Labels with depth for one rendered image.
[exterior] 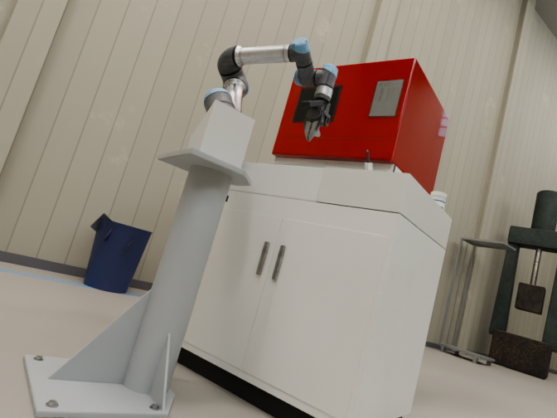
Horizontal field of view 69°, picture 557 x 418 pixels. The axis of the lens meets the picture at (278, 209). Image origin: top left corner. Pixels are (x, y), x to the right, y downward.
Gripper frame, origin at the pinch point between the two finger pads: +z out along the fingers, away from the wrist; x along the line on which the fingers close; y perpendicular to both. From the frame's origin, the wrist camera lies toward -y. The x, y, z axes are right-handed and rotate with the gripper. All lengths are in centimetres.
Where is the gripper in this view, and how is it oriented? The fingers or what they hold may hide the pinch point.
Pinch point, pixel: (307, 138)
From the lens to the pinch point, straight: 181.6
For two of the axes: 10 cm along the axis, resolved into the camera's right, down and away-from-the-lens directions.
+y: 5.7, 2.8, 7.8
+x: -7.8, -1.3, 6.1
